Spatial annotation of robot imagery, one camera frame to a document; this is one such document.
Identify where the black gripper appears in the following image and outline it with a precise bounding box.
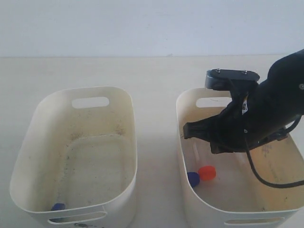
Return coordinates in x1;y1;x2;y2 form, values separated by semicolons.
183;95;289;154

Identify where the orange-capped tube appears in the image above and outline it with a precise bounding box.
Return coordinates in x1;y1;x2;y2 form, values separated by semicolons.
198;165;217;181

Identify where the blue-capped tube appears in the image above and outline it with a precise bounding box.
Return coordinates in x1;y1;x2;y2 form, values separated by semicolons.
51;203;66;211
187;172;200;188

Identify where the white plastic bin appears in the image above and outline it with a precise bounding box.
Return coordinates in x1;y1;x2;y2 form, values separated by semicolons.
175;87;304;228
9;86;138;228

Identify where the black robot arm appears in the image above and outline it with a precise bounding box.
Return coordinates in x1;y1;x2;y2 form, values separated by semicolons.
183;51;304;154

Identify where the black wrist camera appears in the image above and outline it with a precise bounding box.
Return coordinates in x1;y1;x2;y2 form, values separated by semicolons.
205;68;260;91

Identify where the black cable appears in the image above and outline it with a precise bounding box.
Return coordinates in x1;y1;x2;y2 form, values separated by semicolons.
244;114;304;189

